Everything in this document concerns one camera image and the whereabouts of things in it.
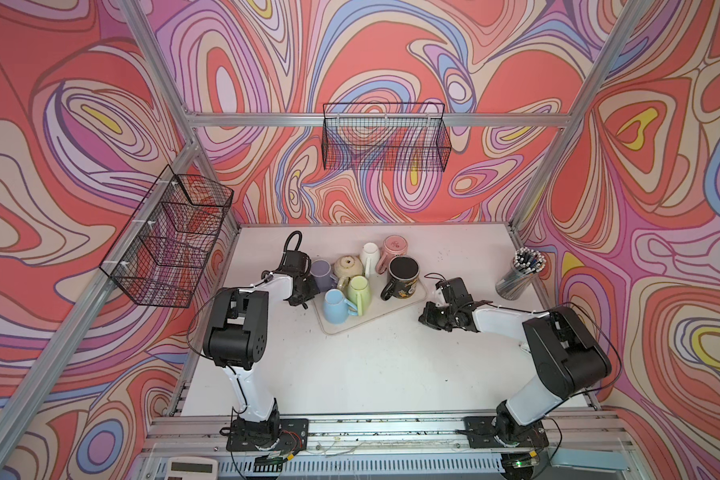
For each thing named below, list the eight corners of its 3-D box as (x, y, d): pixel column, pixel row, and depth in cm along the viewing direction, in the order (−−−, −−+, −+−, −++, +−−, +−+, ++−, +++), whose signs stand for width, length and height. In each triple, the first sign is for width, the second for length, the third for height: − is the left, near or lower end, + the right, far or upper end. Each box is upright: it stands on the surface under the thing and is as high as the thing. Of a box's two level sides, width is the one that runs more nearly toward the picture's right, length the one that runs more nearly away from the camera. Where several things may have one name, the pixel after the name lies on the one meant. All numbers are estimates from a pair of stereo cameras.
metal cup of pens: (499, 299, 100) (520, 268, 86) (492, 279, 105) (511, 247, 92) (524, 299, 100) (549, 268, 86) (516, 279, 105) (538, 247, 92)
